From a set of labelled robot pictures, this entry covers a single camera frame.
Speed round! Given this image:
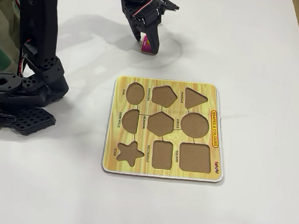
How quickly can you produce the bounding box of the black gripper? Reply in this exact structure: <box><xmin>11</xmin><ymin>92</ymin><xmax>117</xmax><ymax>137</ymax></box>
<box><xmin>117</xmin><ymin>0</ymin><xmax>164</xmax><ymax>56</ymax></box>

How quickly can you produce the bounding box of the pink rectangle piece yellow pin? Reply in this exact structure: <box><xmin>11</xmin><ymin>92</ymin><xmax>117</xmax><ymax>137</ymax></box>
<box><xmin>139</xmin><ymin>35</ymin><xmax>154</xmax><ymax>56</ymax></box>

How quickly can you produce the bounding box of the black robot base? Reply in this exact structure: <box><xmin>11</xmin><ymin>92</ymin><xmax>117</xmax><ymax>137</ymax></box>
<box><xmin>0</xmin><ymin>69</ymin><xmax>60</xmax><ymax>139</ymax></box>

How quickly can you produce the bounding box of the wooden shape puzzle board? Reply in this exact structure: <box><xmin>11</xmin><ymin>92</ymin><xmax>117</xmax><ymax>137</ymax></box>
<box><xmin>100</xmin><ymin>74</ymin><xmax>231</xmax><ymax>184</ymax></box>

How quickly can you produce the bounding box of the olive floral fabric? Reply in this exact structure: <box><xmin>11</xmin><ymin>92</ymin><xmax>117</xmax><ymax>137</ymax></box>
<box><xmin>0</xmin><ymin>0</ymin><xmax>23</xmax><ymax>65</ymax></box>

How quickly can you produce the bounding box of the red white servo wire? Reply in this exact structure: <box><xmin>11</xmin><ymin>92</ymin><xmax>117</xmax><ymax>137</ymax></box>
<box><xmin>130</xmin><ymin>0</ymin><xmax>155</xmax><ymax>18</ymax></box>

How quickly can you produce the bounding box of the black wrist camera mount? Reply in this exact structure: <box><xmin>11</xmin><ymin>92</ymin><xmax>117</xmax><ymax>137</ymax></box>
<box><xmin>156</xmin><ymin>0</ymin><xmax>180</xmax><ymax>14</ymax></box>

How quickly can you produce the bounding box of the thick black power cable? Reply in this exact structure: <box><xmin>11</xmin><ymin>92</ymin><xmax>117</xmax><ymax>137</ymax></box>
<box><xmin>0</xmin><ymin>110</ymin><xmax>17</xmax><ymax>124</ymax></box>

